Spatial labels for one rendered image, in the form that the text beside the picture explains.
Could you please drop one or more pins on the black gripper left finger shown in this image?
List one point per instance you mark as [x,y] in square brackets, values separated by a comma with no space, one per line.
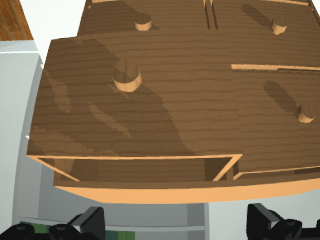
[92,220]

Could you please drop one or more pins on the brown wooden chest of drawers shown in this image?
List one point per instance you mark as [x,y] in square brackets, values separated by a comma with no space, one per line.
[225,189]

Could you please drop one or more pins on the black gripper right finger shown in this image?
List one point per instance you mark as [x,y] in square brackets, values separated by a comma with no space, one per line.
[273,228]

